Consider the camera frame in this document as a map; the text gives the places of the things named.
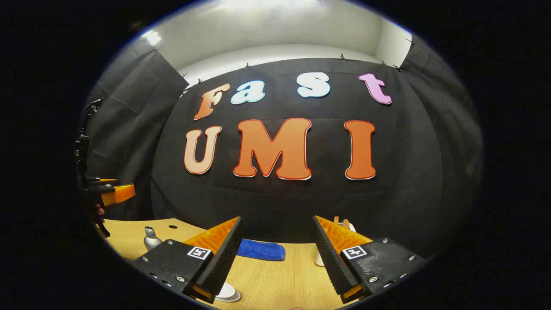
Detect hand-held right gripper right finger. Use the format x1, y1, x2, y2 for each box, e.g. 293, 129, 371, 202
313, 215, 429, 304

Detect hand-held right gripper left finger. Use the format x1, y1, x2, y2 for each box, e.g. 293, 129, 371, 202
129, 216, 244, 304

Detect white teacup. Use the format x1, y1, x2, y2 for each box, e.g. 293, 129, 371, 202
215, 284, 241, 302

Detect silver water bottle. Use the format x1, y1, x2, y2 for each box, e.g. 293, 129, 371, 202
143, 226, 163, 251

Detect white toaster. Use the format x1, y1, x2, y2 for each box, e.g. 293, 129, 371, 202
314, 222, 357, 267

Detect blue towel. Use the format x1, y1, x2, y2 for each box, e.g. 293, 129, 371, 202
237, 238, 286, 261

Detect plain black curtain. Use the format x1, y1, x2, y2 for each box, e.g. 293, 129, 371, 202
84, 41, 190, 221
399, 34, 485, 259

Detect black backdrop cloth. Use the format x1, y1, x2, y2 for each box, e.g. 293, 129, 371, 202
151, 58, 445, 255

